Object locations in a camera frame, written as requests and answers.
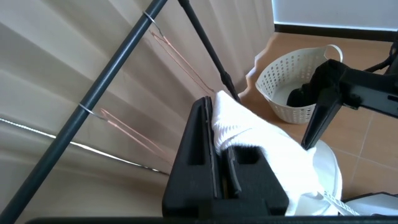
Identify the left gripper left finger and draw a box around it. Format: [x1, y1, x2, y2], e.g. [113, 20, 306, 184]
[162, 96, 223, 218]

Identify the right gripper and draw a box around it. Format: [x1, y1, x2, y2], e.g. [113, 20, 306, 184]
[300, 59, 398, 151]

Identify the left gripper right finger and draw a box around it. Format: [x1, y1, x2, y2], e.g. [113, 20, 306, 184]
[221, 146, 289, 217]

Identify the white printed shirt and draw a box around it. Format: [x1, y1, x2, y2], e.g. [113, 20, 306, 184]
[211, 90, 360, 217]

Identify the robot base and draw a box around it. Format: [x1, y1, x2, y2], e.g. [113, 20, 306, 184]
[341, 191, 398, 218]

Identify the white laundry basket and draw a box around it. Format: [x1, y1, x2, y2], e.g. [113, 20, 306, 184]
[254, 44, 344, 124]

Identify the black clothes rack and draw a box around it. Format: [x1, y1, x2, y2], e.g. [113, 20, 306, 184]
[0, 0, 242, 224]

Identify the black garment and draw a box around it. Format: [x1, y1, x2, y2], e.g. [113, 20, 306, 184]
[285, 82, 318, 108]

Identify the beige curtain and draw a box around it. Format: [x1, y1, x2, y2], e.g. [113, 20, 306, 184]
[0, 0, 276, 224]

